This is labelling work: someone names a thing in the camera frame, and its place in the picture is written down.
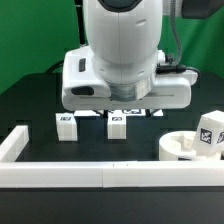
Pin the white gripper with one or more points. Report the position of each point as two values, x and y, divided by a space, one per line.
91 83

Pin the white round stool seat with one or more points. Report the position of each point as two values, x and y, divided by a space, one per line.
177 146

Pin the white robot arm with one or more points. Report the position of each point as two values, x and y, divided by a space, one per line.
125 32

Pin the white marker sheet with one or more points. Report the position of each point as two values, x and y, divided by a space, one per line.
129 112

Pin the white U-shaped fence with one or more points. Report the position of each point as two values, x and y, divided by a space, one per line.
15 174

